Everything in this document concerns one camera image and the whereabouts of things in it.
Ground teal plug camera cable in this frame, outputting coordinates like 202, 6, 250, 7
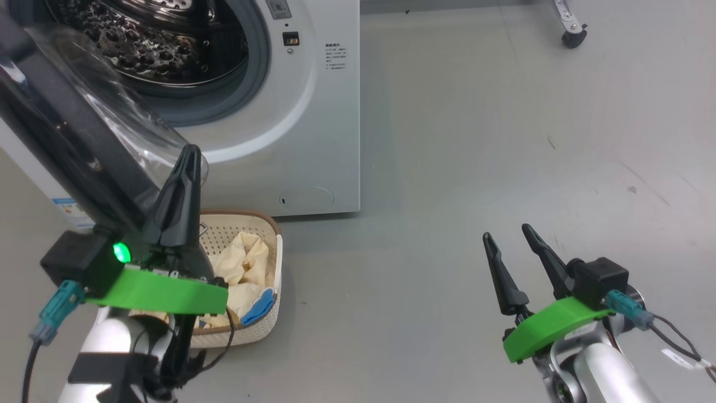
604, 289, 716, 385
21, 280, 86, 403

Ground cream garment with blue cuffs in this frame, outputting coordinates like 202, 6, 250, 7
210, 232, 277, 328

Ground cream perforated laundry basket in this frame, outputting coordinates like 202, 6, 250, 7
129, 210, 283, 349

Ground teal plug left camera cable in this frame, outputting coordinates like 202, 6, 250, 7
21, 280, 86, 403

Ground teal plug right camera cable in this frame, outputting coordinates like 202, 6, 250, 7
604, 289, 716, 385

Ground dark washing machine door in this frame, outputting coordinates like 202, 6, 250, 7
0, 11, 209, 236

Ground blue energy label sticker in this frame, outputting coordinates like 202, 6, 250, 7
51, 198, 96, 231

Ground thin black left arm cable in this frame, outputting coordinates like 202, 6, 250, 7
168, 283, 236, 387

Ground small printed text label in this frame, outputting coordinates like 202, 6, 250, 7
324, 43, 348, 71

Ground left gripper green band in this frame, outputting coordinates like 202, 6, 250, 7
84, 144, 229, 316

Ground white front-load washing machine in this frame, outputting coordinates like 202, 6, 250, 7
0, 0, 361, 233

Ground metal leg with caster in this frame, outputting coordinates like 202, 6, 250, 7
551, 0, 588, 49

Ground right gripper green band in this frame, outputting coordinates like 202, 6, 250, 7
482, 223, 616, 364

